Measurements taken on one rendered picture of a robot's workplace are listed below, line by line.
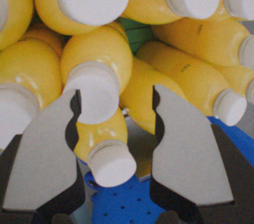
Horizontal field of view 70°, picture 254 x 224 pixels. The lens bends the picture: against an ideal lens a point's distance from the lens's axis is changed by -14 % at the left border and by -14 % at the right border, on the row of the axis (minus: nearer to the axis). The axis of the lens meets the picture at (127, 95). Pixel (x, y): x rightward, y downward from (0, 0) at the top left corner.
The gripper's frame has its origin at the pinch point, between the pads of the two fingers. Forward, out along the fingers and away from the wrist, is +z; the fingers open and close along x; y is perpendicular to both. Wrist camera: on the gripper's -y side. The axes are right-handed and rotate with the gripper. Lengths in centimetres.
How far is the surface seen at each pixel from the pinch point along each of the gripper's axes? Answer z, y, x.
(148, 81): 9.7, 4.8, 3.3
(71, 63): 4.3, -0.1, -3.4
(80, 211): 90, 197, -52
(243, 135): 43, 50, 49
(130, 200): 7.2, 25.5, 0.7
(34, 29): 11.9, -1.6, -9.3
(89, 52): 4.5, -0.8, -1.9
